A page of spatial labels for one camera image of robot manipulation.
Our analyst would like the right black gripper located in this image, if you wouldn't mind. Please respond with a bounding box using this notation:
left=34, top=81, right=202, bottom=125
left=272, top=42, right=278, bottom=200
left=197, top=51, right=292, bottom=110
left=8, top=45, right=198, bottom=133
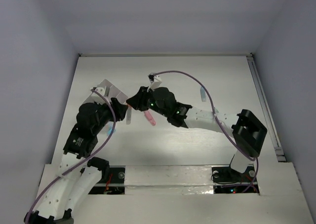
left=126, top=85, right=169, bottom=117

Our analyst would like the light blue highlighter marker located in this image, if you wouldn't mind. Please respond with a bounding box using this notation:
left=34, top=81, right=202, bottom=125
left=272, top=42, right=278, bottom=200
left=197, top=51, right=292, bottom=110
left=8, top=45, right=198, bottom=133
left=200, top=86, right=207, bottom=102

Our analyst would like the mint green highlighter marker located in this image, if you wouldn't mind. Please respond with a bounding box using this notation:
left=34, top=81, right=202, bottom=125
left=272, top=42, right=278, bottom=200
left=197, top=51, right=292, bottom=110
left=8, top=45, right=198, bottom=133
left=126, top=107, right=132, bottom=125

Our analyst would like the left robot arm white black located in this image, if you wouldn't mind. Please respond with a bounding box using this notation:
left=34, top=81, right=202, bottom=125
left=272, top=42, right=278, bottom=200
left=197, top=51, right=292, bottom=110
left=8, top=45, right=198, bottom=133
left=24, top=98, right=128, bottom=224

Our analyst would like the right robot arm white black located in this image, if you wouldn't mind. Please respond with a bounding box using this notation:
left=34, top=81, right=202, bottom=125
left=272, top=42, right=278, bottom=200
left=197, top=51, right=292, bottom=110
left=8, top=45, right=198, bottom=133
left=126, top=86, right=267, bottom=181

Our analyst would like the pink highlighter marker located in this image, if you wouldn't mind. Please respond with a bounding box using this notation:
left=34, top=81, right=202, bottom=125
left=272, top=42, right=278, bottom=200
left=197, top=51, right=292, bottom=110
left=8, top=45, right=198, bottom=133
left=144, top=111, right=156, bottom=126

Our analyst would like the white compartment organizer box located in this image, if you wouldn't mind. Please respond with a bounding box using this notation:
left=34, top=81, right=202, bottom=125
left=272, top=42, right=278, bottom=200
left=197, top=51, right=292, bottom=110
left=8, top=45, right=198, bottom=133
left=82, top=79, right=128, bottom=105

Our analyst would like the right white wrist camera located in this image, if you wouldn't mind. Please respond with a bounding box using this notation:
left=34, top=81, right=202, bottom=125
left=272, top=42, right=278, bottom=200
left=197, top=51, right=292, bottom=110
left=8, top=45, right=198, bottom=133
left=147, top=73, right=162, bottom=92

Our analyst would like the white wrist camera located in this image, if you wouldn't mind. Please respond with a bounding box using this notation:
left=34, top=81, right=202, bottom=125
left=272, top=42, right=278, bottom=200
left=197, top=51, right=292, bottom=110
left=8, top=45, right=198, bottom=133
left=147, top=73, right=162, bottom=92
left=90, top=87, right=109, bottom=105

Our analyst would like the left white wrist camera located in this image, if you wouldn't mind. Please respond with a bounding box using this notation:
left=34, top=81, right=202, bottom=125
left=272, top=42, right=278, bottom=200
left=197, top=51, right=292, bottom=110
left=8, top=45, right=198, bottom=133
left=90, top=87, right=109, bottom=105

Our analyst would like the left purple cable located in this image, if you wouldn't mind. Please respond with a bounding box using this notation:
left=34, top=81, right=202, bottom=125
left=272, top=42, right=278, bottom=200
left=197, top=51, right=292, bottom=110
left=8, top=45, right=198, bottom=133
left=23, top=90, right=117, bottom=224

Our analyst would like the purple cable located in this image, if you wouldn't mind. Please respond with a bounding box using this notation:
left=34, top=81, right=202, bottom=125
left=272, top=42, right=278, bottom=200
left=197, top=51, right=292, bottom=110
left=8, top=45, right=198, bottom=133
left=155, top=70, right=259, bottom=194
left=23, top=90, right=117, bottom=224

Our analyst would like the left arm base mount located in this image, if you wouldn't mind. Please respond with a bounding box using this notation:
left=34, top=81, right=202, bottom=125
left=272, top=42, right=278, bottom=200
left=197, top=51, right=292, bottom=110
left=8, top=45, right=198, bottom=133
left=87, top=157, right=125, bottom=195

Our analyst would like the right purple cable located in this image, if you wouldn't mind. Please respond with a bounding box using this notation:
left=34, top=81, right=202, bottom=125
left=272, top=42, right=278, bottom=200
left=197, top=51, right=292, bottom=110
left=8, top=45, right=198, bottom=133
left=155, top=70, right=259, bottom=194

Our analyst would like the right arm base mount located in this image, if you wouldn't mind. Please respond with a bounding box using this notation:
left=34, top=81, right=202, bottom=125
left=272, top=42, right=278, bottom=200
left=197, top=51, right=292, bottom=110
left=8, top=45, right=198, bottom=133
left=210, top=157, right=260, bottom=194

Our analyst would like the aluminium rail right edge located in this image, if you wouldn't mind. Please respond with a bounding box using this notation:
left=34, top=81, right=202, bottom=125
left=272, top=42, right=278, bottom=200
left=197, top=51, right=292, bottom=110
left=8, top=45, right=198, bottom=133
left=246, top=54, right=287, bottom=162

